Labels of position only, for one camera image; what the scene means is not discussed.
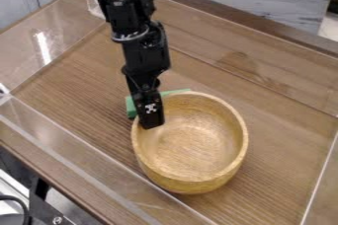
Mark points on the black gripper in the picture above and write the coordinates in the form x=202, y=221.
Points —
x=147, y=60

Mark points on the green rectangular block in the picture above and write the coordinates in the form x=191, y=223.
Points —
x=130, y=105

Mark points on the brown wooden bowl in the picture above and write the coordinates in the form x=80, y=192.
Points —
x=192, y=154

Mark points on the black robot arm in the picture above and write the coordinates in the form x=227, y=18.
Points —
x=128, y=13

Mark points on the clear acrylic tray walls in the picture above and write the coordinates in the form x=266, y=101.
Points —
x=64, y=125

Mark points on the clear acrylic corner bracket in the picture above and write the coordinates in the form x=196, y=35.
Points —
x=94, y=8

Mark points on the black table leg bracket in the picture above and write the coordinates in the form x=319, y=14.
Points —
x=43, y=214

